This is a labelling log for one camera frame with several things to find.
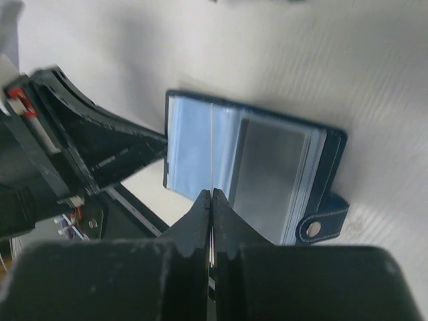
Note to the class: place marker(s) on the blue leather card holder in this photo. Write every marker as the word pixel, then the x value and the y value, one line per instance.
pixel 316 214

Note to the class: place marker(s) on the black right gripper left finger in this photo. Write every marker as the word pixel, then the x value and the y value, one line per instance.
pixel 185 291

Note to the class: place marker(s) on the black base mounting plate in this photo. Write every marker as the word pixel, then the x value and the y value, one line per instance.
pixel 126 217

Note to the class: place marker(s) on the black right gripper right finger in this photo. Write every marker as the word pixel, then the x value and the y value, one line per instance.
pixel 230 232

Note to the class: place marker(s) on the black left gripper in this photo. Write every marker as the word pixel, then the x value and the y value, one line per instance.
pixel 43 172

